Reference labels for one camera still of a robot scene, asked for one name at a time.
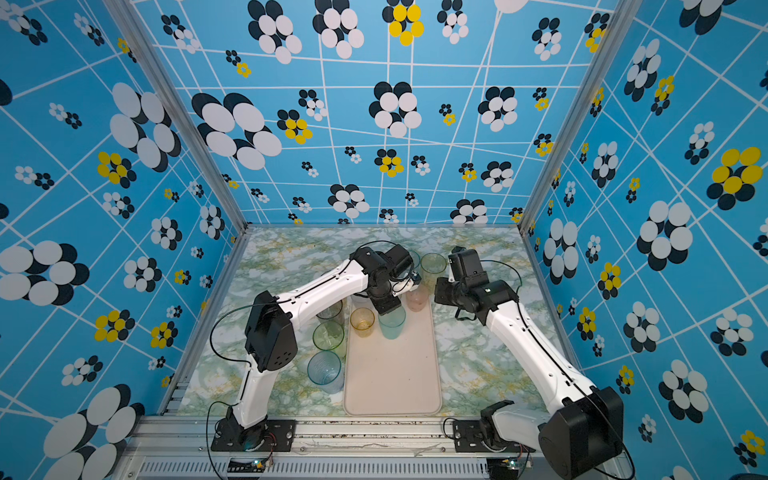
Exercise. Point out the yellow clear tall glass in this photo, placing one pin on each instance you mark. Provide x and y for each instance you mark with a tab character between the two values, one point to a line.
432	266

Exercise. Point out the pink textured cup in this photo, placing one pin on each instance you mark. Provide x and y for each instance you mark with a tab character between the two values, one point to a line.
417	299

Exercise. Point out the blue clear tall glass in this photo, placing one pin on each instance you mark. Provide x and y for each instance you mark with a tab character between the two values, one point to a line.
416	260

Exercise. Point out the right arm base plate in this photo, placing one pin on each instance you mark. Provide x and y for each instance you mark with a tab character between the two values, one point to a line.
478	436

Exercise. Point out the beige rectangular tray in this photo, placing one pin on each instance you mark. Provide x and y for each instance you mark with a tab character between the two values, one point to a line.
394	377

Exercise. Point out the green clear glass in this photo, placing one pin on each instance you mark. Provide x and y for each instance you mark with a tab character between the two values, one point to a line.
330	336

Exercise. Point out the teal textured cup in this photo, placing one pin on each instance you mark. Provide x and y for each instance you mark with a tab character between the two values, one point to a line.
392	323

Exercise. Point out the blue clear glass front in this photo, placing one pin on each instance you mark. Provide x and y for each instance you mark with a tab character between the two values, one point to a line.
325	371

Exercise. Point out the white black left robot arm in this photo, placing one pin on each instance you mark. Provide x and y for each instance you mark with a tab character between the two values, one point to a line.
270	332

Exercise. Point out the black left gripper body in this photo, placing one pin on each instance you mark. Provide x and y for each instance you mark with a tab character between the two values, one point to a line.
386	299

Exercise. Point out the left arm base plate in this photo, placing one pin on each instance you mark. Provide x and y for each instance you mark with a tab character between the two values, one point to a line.
266	436

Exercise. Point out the aluminium front frame rail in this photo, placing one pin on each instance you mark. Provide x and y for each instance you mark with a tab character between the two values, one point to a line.
323	448

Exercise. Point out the small green circuit board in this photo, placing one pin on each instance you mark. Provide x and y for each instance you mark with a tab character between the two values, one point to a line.
247	466

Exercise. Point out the amber short glass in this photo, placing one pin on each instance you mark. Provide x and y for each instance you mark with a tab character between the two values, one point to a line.
362	321

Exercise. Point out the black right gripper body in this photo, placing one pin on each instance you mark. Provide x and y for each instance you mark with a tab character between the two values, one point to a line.
450	293

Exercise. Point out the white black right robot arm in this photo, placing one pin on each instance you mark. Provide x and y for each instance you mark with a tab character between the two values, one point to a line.
582	426

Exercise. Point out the grey smoky glass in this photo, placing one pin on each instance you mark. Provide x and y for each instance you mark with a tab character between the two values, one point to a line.
333	313

